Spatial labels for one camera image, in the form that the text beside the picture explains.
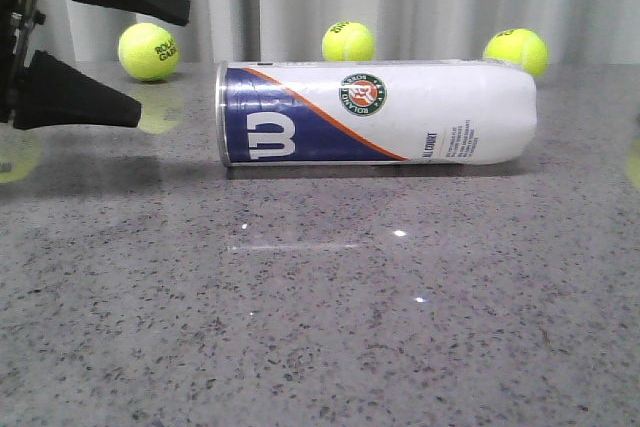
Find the white blue tennis ball can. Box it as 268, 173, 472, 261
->
214, 60, 537, 166

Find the tennis ball with Roland Garros print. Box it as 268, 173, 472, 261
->
118, 22, 180, 81

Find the right back tennis ball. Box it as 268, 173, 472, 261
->
483, 28, 548, 77

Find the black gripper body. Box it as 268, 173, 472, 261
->
1, 0, 43, 123

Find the centre back tennis ball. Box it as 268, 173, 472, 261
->
321, 21, 375, 61

